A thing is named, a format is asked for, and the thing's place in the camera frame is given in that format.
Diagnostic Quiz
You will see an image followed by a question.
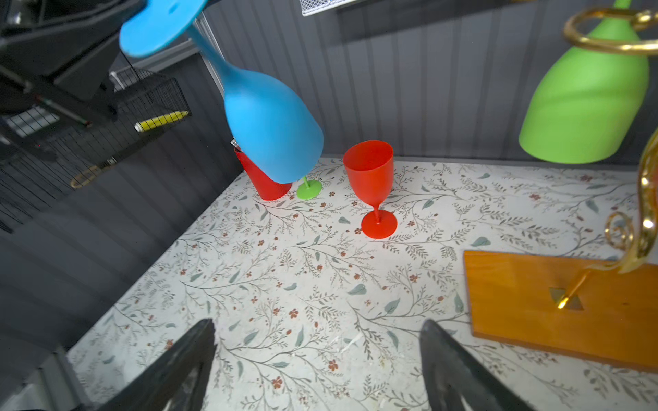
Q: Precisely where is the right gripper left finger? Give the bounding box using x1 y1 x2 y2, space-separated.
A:
100 319 217 410

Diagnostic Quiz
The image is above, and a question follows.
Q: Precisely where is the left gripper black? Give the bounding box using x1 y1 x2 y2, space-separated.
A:
1 1 147 149

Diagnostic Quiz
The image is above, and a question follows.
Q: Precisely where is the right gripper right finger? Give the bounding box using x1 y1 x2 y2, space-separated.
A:
419 320 531 410

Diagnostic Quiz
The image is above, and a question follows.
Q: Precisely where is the gold rack with orange base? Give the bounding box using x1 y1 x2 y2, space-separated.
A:
464 7 657 372

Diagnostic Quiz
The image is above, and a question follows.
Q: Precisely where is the red wine glass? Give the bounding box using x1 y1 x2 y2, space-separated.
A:
343 140 398 239

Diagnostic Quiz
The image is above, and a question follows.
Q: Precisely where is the green wine glass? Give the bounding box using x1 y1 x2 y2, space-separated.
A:
296 176 323 200
519 1 649 164

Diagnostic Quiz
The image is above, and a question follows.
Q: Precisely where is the blue wine glass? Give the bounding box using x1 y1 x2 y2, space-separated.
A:
119 1 324 184

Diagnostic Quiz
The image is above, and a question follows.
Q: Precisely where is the floral table mat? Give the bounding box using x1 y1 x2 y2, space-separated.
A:
68 159 657 410

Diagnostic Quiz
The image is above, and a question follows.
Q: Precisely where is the red pencil cup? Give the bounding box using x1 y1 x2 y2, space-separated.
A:
234 148 292 201

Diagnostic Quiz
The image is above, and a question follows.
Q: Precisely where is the black wire basket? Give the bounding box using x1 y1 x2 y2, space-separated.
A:
1 68 192 233

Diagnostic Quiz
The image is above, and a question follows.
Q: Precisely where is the white wire mesh basket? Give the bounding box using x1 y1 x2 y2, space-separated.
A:
299 0 359 17

